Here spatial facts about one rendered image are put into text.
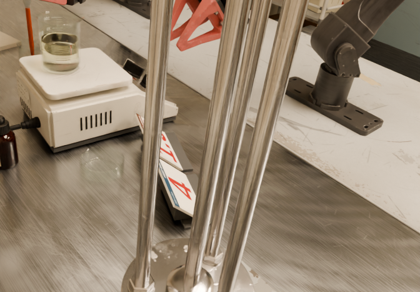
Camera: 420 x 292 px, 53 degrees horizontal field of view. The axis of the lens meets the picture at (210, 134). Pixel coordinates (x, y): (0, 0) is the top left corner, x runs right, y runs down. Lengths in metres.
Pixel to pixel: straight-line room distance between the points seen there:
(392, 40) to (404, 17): 0.18
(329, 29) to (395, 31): 2.79
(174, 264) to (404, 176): 0.51
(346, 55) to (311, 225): 0.30
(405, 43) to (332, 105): 2.75
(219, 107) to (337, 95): 0.63
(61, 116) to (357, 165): 0.43
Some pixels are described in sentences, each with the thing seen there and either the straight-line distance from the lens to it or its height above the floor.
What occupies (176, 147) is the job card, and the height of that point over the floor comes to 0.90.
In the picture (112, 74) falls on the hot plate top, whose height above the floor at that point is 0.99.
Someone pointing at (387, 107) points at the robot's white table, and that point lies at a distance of 0.88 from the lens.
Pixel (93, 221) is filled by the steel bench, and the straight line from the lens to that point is 0.50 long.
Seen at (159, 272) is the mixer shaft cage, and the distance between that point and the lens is 0.23.
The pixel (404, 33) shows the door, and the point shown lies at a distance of 3.51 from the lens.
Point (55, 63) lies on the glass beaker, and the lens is 0.59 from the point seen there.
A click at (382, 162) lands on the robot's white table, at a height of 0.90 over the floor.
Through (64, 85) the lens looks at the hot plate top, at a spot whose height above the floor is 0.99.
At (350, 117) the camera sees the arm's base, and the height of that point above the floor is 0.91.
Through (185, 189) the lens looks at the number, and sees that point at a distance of 0.52.
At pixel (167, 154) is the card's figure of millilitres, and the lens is 0.57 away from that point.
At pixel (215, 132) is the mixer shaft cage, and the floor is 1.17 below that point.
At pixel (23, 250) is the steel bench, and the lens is 0.48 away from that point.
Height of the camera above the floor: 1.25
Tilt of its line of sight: 33 degrees down
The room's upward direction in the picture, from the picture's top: 9 degrees clockwise
